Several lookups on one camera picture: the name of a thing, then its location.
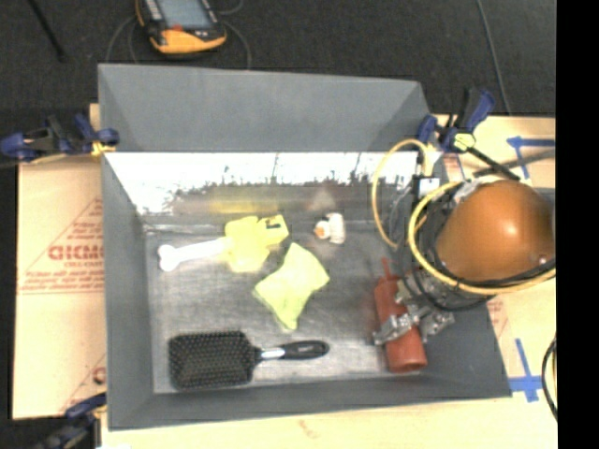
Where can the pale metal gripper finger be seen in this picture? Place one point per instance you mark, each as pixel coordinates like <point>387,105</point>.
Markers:
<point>386,336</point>
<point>401,322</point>

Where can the red squeeze bottle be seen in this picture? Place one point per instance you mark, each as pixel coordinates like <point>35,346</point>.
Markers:
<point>404,351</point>

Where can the yellow-green cloth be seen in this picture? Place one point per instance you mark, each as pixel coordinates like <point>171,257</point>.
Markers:
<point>292,283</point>

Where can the small white and orange toy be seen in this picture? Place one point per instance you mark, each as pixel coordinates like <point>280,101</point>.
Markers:
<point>333,229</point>

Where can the black hairbrush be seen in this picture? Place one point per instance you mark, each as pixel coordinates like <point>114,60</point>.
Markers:
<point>210,360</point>

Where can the white toy bone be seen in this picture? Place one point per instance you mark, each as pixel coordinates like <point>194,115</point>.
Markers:
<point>187,253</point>

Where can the grey metal bin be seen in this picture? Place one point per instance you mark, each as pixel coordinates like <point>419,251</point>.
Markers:
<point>234,120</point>

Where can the brown cardboard board, red print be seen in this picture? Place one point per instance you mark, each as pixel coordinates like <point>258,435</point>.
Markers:
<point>56,321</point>

